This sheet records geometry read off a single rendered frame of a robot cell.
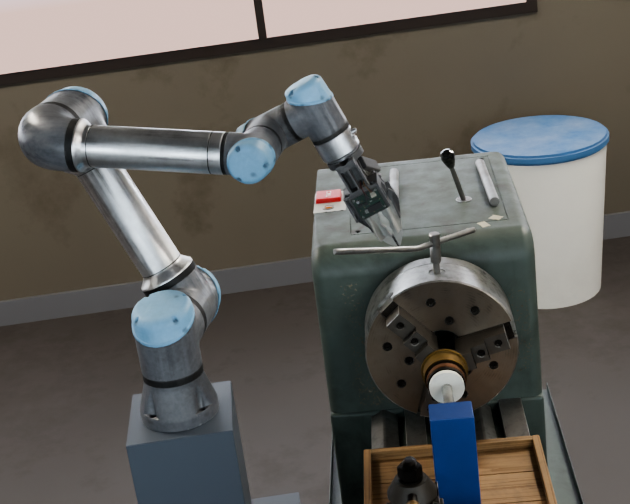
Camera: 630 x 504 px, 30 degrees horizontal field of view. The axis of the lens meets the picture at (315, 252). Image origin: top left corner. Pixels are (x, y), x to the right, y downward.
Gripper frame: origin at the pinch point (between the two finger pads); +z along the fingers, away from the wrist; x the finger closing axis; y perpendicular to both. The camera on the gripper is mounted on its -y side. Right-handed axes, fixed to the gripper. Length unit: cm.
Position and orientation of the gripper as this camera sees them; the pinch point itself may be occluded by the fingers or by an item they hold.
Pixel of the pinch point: (395, 238)
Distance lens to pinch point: 224.8
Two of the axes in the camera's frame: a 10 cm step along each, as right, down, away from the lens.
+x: 8.7, -4.5, -2.2
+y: -0.3, 3.8, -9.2
